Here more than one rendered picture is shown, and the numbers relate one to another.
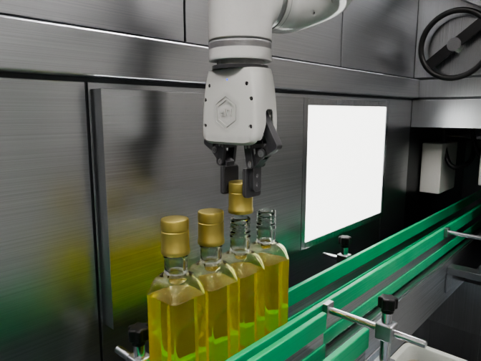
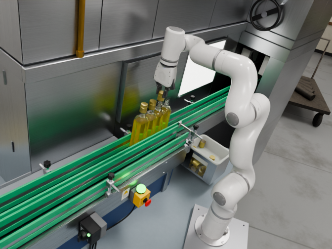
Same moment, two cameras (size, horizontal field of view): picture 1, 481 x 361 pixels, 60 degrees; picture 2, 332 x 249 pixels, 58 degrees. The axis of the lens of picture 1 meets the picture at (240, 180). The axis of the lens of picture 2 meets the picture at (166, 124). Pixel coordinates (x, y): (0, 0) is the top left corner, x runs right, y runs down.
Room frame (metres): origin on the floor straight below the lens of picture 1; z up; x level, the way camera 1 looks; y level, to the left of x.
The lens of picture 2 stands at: (-0.72, 0.16, 2.08)
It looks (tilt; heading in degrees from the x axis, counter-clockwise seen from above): 35 degrees down; 351
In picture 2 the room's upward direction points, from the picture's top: 14 degrees clockwise
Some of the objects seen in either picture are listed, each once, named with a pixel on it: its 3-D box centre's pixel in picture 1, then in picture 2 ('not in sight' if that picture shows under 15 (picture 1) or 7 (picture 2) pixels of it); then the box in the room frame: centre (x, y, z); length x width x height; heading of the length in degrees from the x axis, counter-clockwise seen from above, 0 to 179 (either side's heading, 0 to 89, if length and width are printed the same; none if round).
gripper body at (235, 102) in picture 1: (240, 102); (166, 72); (0.58, 0.00, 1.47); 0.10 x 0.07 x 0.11; 48
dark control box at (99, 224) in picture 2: not in sight; (93, 228); (0.05, 0.22, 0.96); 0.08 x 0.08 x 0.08; 47
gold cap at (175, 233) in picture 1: (175, 236); (143, 107); (0.49, 0.08, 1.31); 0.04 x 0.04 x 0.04
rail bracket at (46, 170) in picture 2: not in sight; (44, 171); (0.20, 0.46, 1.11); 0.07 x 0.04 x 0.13; 47
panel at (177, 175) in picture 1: (291, 177); (178, 74); (0.90, -0.11, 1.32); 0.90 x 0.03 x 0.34; 137
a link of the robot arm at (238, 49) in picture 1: (238, 54); (168, 60); (0.58, 0.00, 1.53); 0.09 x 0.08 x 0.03; 48
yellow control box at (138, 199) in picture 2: not in sight; (140, 196); (0.26, 0.03, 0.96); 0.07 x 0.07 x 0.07; 47
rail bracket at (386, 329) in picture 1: (371, 329); (189, 132); (0.62, -0.21, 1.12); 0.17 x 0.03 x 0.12; 47
